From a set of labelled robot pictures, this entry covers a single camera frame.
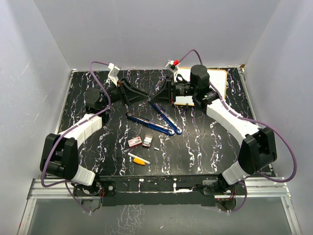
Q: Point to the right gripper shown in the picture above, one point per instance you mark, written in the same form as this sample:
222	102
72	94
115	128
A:
162	96

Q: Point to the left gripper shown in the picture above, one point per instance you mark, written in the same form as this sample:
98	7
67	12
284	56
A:
132	96

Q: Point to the staple tray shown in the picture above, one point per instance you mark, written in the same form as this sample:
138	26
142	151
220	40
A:
147	140

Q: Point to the red white staple box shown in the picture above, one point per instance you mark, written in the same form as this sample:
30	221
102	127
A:
134	142

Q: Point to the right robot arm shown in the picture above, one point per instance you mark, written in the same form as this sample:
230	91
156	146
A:
257	145

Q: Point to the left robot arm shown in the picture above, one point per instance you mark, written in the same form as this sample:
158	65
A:
60	156

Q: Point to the white marker pen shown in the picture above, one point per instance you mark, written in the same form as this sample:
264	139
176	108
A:
139	158

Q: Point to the yellow marker cap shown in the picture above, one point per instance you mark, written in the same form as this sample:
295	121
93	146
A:
138	161

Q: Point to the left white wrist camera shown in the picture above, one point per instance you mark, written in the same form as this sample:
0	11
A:
113	73

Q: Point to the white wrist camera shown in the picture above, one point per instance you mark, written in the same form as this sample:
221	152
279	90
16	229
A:
173	67
113	73

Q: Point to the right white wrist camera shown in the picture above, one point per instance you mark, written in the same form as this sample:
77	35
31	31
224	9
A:
173	67

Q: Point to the small whiteboard orange frame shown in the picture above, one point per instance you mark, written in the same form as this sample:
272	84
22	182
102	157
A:
217	77

